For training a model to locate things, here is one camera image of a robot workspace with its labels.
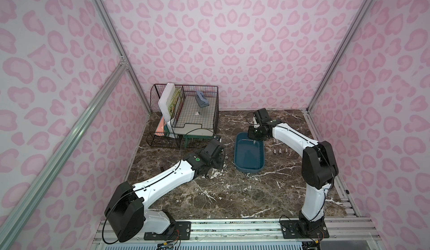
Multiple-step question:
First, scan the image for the teal plastic storage box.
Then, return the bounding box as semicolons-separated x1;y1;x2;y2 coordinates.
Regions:
234;132;265;173

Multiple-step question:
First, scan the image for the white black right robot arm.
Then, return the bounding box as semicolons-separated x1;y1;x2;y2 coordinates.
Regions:
248;108;339;236

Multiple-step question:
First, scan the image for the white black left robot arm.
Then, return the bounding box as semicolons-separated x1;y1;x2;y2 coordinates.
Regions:
104;135;225;244

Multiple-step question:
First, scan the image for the grey blue tape dispenser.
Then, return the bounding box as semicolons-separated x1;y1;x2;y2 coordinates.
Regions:
195;90;209;108

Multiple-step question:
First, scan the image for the colourful picture book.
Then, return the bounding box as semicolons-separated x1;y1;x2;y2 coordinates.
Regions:
168;87;185;121

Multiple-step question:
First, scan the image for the black wire mesh rack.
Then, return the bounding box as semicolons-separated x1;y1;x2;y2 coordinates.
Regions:
146;83;219;148

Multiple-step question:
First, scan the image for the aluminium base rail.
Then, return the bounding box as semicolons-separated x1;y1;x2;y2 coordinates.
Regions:
90;217;385;250

